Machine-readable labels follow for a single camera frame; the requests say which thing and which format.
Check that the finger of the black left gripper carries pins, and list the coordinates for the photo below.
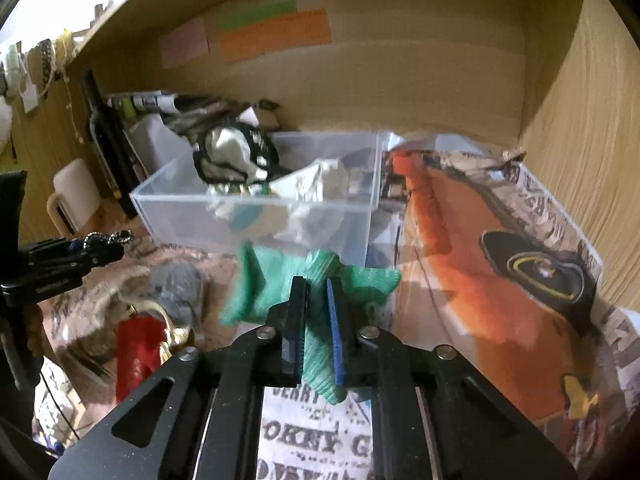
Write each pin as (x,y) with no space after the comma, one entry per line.
(95,254)

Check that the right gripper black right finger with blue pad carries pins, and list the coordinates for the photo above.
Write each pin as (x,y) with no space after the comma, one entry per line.
(434,415)

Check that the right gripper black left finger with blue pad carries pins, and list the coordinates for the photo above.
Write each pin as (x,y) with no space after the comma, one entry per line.
(198,415)

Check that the grey fuzzy soft object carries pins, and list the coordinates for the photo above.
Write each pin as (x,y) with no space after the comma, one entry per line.
(179,288)

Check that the red pouch with gold trim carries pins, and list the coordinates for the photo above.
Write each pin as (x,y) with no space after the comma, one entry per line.
(147,337)

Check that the green knitted cloth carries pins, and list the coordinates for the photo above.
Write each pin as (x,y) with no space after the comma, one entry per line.
(264,278)

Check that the white mug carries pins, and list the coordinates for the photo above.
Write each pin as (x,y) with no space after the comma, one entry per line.
(75,199)

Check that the dark wine bottle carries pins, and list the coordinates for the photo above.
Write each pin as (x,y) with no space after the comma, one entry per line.
(109,137)

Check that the stack of papers and magazines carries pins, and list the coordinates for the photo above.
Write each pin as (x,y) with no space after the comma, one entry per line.
(151,102)

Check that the orange car print poster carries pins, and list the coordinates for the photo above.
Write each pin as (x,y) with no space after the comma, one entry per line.
(493,265)

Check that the black rimmed silver object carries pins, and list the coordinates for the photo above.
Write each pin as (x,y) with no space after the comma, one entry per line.
(236,153)

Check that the white crumpled cloth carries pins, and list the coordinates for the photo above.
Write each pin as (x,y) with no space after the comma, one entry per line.
(309,221)

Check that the pink paper note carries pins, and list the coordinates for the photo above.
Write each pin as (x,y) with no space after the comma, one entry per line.
(183,44)

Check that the clear plastic storage box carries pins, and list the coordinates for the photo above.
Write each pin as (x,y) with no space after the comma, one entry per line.
(179,208)

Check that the green paper note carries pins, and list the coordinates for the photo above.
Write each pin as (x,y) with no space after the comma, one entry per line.
(248,15)

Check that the orange paper note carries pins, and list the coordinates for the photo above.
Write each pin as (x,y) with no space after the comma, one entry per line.
(284,32)

